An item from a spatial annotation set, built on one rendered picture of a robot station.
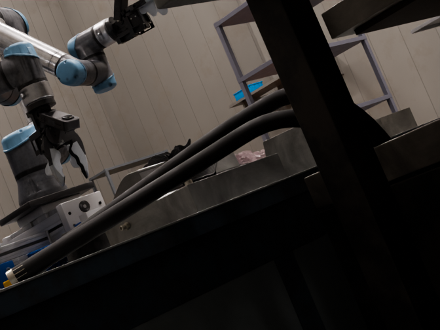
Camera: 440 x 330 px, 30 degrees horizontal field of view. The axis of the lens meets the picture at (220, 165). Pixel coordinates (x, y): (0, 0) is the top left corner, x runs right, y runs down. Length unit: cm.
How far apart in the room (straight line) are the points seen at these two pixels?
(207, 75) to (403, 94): 307
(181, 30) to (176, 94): 94
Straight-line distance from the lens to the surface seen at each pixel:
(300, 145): 191
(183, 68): 1142
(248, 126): 133
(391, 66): 910
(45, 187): 245
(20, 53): 205
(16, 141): 249
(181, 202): 158
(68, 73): 239
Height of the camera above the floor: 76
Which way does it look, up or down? 4 degrees up
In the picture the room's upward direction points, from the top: 23 degrees counter-clockwise
